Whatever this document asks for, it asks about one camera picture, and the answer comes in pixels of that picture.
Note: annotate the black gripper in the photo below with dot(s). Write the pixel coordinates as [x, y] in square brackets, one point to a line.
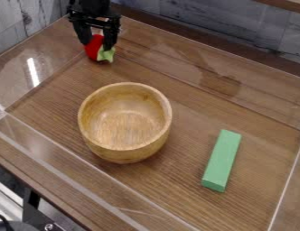
[93, 13]

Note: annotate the red plush fruit green leaf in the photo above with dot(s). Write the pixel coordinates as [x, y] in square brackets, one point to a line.
[95, 51]

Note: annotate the round wooden bowl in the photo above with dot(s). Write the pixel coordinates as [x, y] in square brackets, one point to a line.
[124, 120]

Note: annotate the green rectangular block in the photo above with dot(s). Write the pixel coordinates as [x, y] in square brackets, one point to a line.
[218, 167]

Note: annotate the black metal table leg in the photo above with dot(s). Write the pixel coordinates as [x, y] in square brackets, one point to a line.
[41, 215]

